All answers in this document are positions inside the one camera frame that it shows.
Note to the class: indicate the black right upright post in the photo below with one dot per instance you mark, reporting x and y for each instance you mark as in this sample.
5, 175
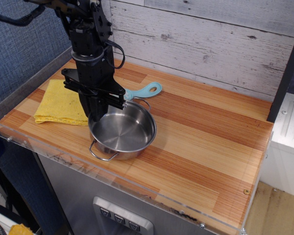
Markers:
282, 89

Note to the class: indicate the yellow folded cloth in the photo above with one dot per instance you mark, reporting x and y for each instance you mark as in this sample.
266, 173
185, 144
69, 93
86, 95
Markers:
60, 105

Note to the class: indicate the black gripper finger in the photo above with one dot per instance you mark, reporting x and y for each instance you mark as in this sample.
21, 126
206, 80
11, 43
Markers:
99, 108
87, 102

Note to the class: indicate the small metal pan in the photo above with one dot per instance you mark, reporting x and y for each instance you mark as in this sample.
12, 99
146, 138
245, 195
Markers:
122, 134

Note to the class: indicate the light blue scrub brush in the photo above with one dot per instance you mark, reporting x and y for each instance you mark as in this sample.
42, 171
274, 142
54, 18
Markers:
150, 90

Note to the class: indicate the silver button control panel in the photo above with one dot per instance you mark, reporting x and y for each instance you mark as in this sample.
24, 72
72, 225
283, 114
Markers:
122, 216

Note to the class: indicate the yellow object bottom left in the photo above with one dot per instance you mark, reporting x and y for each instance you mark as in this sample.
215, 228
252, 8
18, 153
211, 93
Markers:
20, 229

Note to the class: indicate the stainless steel cabinet front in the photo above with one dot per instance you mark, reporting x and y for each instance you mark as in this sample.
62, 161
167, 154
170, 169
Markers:
76, 187

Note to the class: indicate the white side unit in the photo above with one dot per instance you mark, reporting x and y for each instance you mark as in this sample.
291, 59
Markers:
278, 167

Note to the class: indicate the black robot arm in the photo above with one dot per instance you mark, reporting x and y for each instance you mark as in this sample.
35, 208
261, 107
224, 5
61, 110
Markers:
86, 26

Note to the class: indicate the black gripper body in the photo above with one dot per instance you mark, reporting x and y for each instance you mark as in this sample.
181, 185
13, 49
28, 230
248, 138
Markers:
94, 78

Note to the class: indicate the clear acrylic edge guard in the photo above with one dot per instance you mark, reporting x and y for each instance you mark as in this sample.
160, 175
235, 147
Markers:
203, 166

